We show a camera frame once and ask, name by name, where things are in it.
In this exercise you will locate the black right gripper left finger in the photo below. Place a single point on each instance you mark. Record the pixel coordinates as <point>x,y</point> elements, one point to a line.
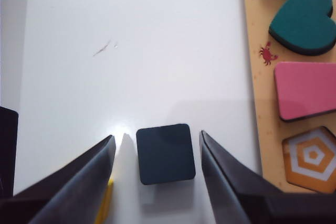
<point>78,182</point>

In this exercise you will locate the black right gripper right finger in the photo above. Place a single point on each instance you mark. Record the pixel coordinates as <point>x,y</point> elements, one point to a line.
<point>225,176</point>

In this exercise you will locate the dark blue square block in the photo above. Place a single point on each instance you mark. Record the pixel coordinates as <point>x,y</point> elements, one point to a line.
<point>165,153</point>

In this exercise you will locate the yellow pentagon block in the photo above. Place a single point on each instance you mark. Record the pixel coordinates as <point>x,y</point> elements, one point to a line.
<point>105,205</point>

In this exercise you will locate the colourful wooden puzzle board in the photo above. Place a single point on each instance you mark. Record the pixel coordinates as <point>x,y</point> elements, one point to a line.
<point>257,82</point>

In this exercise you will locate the pink trapezoid block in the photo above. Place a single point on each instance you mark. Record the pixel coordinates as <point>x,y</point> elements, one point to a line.
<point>307,90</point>

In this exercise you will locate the teal heart block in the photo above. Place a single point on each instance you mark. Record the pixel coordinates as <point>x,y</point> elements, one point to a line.
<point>304,22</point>

